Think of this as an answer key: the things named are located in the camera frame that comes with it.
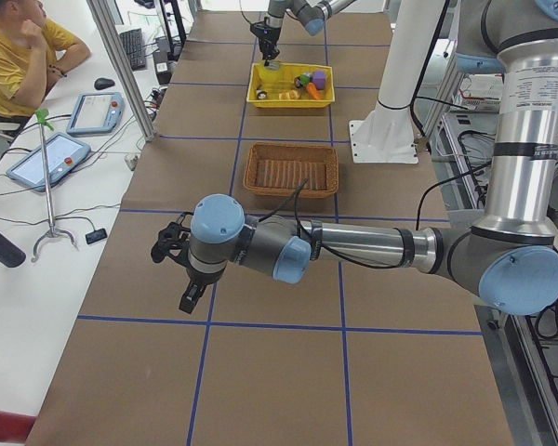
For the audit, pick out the yellow-green tape roll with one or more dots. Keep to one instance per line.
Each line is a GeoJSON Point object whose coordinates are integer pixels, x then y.
{"type": "Point", "coordinates": [272, 65]}

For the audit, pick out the yellow woven basket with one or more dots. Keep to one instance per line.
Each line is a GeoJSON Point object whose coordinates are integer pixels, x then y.
{"type": "Point", "coordinates": [290, 85]}

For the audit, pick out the brown wicker basket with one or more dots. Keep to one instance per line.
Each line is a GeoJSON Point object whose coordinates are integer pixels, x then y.
{"type": "Point", "coordinates": [276, 169]}

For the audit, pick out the toy panda figure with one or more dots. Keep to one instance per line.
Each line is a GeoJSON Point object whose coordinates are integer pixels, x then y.
{"type": "Point", "coordinates": [261, 93]}

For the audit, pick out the toy croissant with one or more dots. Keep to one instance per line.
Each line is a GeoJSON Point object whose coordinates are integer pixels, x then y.
{"type": "Point", "coordinates": [292, 94]}

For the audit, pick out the orange toy carrot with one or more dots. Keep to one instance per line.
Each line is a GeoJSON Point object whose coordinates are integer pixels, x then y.
{"type": "Point", "coordinates": [313, 92]}

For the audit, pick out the purple foam cube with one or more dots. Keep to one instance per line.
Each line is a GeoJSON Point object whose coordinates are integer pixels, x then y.
{"type": "Point", "coordinates": [319, 79]}

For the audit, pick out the small black device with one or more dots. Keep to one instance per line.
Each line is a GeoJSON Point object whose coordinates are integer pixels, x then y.
{"type": "Point", "coordinates": [95, 236]}

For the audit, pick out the black keyboard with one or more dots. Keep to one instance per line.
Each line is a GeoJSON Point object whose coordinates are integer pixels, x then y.
{"type": "Point", "coordinates": [134, 47]}

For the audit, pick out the black computer mouse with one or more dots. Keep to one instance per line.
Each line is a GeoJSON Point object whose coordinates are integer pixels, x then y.
{"type": "Point", "coordinates": [103, 83]}

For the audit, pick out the far teach pendant tablet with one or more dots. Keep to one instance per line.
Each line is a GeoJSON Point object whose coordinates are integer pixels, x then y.
{"type": "Point", "coordinates": [95, 114]}

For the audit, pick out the black bottle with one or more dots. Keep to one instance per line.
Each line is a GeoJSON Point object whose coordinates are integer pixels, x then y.
{"type": "Point", "coordinates": [10, 254]}

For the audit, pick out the metal reacher grabber stick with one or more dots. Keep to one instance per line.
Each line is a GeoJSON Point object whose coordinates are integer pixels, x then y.
{"type": "Point", "coordinates": [53, 231]}

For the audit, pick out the red object at corner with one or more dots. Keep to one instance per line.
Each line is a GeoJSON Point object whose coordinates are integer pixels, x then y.
{"type": "Point", "coordinates": [15, 427]}

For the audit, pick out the man in yellow shirt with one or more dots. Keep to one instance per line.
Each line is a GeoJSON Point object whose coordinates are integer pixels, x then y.
{"type": "Point", "coordinates": [35, 53]}

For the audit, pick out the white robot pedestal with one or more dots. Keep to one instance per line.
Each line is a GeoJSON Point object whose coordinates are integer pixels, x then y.
{"type": "Point", "coordinates": [386, 135]}

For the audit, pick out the aluminium frame post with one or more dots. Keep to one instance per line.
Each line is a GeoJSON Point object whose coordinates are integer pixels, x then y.
{"type": "Point", "coordinates": [103, 18]}

